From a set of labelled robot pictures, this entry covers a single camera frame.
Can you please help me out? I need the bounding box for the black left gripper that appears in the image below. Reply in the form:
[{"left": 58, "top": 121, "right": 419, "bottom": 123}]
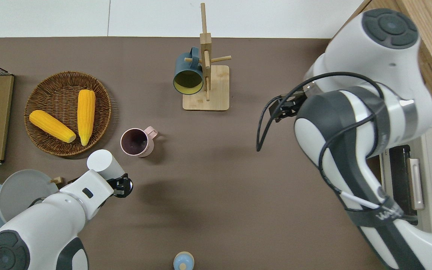
[{"left": 105, "top": 173, "right": 134, "bottom": 198}]

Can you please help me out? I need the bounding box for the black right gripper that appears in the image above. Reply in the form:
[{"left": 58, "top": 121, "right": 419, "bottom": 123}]
[{"left": 268, "top": 92, "right": 308, "bottom": 121}]

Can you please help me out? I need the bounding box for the pink mug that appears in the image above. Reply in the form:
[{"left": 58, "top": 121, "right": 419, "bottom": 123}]
[{"left": 120, "top": 126, "right": 159, "bottom": 158}]

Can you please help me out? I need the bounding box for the wooden plate rack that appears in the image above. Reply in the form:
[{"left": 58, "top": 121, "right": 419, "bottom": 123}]
[{"left": 0, "top": 176, "right": 63, "bottom": 197}]

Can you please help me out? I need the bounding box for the wooden mug tree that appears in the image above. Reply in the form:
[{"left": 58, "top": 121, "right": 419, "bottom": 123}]
[{"left": 183, "top": 3, "right": 232, "bottom": 111}]

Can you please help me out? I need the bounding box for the yellow corn cob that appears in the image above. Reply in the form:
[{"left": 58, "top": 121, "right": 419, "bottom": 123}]
[
  {"left": 29, "top": 110, "right": 77, "bottom": 143},
  {"left": 77, "top": 89, "right": 96, "bottom": 146}
]

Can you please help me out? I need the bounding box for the brown table mat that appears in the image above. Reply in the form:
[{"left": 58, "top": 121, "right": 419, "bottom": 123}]
[{"left": 0, "top": 36, "right": 389, "bottom": 270}]

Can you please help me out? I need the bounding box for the grey plate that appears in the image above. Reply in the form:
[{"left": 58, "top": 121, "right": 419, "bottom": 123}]
[{"left": 0, "top": 169, "right": 60, "bottom": 222}]

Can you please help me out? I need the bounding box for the dark teal mug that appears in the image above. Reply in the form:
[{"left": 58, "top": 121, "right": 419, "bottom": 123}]
[{"left": 173, "top": 47, "right": 204, "bottom": 95}]

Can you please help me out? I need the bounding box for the round brown wicker basket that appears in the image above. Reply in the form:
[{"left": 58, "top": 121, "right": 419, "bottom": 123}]
[{"left": 24, "top": 71, "right": 112, "bottom": 157}]

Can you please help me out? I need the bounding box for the small blue dome bell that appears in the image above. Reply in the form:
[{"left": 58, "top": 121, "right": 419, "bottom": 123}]
[{"left": 173, "top": 252, "right": 195, "bottom": 270}]

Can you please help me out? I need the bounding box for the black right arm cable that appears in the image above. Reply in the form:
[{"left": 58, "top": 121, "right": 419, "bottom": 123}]
[{"left": 256, "top": 71, "right": 404, "bottom": 210}]

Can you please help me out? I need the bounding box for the white oven door handle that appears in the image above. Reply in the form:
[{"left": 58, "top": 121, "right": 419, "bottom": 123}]
[{"left": 407, "top": 158, "right": 425, "bottom": 210}]

